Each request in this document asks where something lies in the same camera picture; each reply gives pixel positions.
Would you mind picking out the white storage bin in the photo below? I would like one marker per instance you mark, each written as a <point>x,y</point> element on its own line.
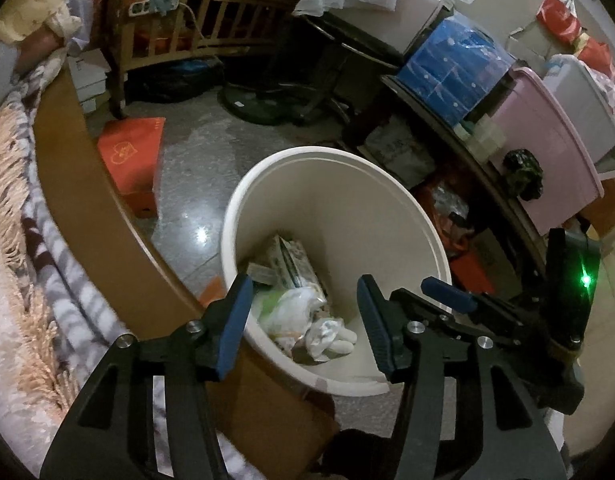
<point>579,95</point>

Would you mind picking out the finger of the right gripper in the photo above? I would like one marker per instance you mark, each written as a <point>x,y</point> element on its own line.
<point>447,292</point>
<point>410,308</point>

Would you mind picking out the yellow frilled pillow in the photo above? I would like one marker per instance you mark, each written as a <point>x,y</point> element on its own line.
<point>21,18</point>

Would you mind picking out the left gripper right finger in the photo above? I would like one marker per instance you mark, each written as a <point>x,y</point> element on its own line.
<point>464,413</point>

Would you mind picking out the black crumpled bag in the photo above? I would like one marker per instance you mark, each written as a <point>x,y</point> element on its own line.
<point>523,174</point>

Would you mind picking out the cream plush toy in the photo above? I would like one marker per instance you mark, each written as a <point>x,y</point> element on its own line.
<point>328,339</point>

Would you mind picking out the blue tissue pack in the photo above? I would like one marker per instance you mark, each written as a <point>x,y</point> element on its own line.
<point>455,68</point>

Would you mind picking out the wooden baby crib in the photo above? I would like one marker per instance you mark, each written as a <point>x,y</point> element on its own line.
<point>142,33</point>

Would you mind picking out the green white milk carton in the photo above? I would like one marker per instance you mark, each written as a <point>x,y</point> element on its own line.
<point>292,267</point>

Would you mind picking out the red hanging bag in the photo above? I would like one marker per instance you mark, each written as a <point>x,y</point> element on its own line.
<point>555,16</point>

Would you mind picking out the wooden bed frame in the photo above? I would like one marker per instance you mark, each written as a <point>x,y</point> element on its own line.
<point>277,430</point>

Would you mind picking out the cream trash bin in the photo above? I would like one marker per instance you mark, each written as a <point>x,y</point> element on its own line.
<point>352,218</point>

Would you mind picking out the pink storage bin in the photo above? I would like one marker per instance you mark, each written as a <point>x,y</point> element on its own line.
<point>530,117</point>

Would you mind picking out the clear printed plastic bag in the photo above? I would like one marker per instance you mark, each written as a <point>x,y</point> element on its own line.
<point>285,315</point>

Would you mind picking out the black fan base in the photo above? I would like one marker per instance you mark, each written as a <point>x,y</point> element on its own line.
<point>274,106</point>

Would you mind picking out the red gift box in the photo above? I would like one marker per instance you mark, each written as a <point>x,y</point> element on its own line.
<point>130,149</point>

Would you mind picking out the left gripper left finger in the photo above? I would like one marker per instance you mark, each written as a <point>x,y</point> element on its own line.
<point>109,431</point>

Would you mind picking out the striped fleece blanket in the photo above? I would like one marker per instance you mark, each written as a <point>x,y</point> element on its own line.
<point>87,324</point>

